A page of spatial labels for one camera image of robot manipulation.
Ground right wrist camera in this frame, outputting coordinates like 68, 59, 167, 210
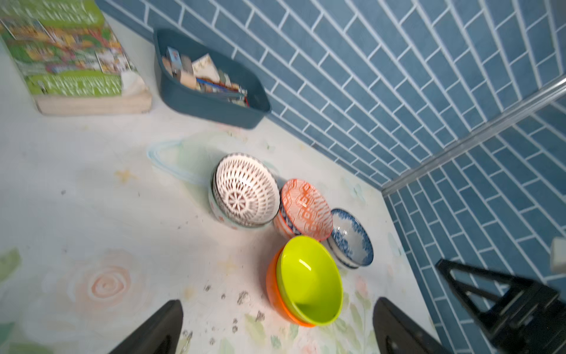
550, 237, 566, 274

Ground teal plastic bin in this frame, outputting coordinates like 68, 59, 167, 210
153, 28, 272, 129

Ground green paperback book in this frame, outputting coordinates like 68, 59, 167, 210
1, 1, 153, 116

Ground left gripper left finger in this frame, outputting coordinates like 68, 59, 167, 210
110, 299, 184, 354

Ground lime green bowl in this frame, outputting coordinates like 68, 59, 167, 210
276, 235, 343, 326

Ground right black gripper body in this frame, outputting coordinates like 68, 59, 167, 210
490, 286, 565, 353

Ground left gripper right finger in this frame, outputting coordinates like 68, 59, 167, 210
373, 297, 450, 354

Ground items in bin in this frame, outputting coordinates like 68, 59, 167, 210
162, 47, 249, 107

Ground green patterned bowl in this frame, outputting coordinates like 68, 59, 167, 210
208, 185, 266, 231

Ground plain orange bowl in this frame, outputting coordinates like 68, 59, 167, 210
265, 249, 315, 328

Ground brown lattice bowl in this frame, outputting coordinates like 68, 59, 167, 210
212, 153, 280, 228

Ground orange geometric pattern bowl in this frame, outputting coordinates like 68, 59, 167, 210
278, 178, 333, 242

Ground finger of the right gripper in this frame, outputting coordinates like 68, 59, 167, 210
435, 259, 534, 327

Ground orange white floral bowl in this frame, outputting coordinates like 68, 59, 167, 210
273, 212, 296, 240

